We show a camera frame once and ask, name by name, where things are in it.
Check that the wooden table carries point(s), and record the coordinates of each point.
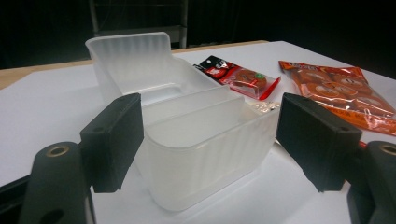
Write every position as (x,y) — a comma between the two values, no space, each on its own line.
(9,76)

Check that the white table sheet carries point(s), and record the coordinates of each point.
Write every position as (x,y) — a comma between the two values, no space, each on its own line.
(46,109)

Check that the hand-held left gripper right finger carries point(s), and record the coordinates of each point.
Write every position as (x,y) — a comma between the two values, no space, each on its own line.
(317,143)

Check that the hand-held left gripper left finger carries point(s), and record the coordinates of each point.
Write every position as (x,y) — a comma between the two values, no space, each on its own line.
(112,143)

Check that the translucent plastic container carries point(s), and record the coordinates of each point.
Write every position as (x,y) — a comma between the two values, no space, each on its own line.
(193,161)

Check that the large orange snack bag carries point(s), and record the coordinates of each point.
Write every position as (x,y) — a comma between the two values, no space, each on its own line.
(336,90)

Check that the small red snack packet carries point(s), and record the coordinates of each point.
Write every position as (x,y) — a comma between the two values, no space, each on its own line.
(246,79)

